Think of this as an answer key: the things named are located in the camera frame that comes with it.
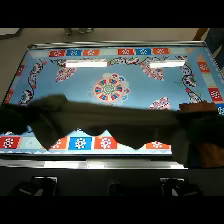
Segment person's legs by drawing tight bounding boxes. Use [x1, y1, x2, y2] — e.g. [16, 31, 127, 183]
[62, 27, 95, 36]

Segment silver frame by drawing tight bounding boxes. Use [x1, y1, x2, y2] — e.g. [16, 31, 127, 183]
[0, 39, 224, 197]

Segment olive green garment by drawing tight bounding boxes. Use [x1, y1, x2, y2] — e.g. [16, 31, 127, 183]
[0, 94, 192, 166]

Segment brown garment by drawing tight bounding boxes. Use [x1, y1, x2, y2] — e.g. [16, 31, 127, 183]
[178, 101, 224, 169]

